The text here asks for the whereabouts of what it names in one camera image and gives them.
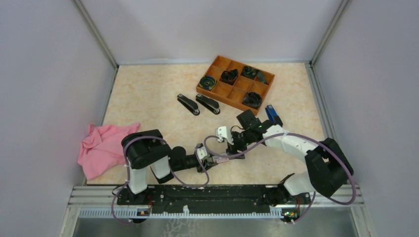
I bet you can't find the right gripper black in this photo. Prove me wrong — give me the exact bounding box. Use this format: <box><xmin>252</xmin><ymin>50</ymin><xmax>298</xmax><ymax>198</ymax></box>
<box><xmin>226</xmin><ymin>128</ymin><xmax>253</xmax><ymax>159</ymax></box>

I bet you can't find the red white staple box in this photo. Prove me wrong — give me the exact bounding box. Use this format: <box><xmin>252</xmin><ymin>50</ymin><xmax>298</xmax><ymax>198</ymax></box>
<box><xmin>212</xmin><ymin>156</ymin><xmax>229</xmax><ymax>163</ymax></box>

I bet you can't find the blue stapler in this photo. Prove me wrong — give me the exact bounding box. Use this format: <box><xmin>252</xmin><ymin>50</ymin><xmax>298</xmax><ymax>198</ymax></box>
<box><xmin>265</xmin><ymin>105</ymin><xmax>283</xmax><ymax>127</ymax></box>

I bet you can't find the black stapler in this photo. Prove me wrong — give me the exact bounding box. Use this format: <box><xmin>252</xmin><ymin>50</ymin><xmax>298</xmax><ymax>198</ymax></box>
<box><xmin>195</xmin><ymin>93</ymin><xmax>220</xmax><ymax>115</ymax></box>
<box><xmin>177</xmin><ymin>93</ymin><xmax>200</xmax><ymax>116</ymax></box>

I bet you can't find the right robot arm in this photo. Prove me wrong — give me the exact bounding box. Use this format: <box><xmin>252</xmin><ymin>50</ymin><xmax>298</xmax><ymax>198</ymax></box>
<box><xmin>216</xmin><ymin>109</ymin><xmax>354</xmax><ymax>203</ymax></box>

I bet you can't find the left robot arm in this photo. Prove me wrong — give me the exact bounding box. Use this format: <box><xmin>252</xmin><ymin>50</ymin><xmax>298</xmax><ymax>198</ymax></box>
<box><xmin>121</xmin><ymin>129</ymin><xmax>219</xmax><ymax>204</ymax></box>

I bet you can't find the black coiled item lower right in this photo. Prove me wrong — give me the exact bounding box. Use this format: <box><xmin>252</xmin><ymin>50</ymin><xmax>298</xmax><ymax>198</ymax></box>
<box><xmin>242</xmin><ymin>92</ymin><xmax>262</xmax><ymax>109</ymax></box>

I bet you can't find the orange compartment tray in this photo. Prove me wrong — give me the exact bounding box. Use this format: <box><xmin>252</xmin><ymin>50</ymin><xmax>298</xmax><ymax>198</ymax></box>
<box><xmin>196</xmin><ymin>55</ymin><xmax>275</xmax><ymax>116</ymax></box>

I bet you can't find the black coiled item centre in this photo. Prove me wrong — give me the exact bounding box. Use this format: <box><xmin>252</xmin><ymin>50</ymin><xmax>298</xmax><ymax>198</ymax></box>
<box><xmin>220</xmin><ymin>69</ymin><xmax>239</xmax><ymax>85</ymax></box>

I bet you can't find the black coiled item blue-green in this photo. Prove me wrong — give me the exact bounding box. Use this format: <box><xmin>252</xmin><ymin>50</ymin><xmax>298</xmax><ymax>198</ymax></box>
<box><xmin>198</xmin><ymin>75</ymin><xmax>217</xmax><ymax>91</ymax></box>

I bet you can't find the dark green flat item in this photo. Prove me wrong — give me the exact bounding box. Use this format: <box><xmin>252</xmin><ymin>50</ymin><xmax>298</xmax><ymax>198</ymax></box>
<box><xmin>257</xmin><ymin>71</ymin><xmax>269</xmax><ymax>85</ymax></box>

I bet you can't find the black coiled item upper right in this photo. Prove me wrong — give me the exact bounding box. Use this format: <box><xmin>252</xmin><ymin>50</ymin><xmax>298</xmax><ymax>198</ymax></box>
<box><xmin>241</xmin><ymin>66</ymin><xmax>259</xmax><ymax>79</ymax></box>

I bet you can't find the pink cloth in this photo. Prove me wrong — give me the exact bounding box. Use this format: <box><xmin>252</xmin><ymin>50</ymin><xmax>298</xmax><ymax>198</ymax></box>
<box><xmin>77</xmin><ymin>123</ymin><xmax>141</xmax><ymax>180</ymax></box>

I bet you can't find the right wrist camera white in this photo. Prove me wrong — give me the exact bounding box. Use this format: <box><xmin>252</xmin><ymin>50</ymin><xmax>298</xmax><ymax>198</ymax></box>
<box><xmin>215</xmin><ymin>126</ymin><xmax>234</xmax><ymax>145</ymax></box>

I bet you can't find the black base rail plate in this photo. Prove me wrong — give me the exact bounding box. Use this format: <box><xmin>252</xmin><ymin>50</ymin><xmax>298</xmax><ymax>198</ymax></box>
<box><xmin>117</xmin><ymin>185</ymin><xmax>311</xmax><ymax>214</ymax></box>

